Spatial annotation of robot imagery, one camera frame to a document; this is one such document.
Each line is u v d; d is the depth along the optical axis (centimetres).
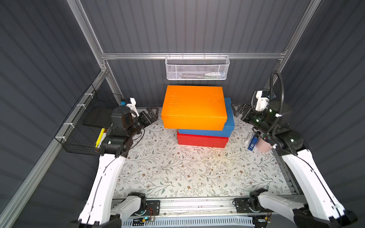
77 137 68
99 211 36
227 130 78
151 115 58
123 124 46
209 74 91
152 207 73
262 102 54
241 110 55
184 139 90
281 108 41
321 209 36
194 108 74
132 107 58
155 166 89
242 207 73
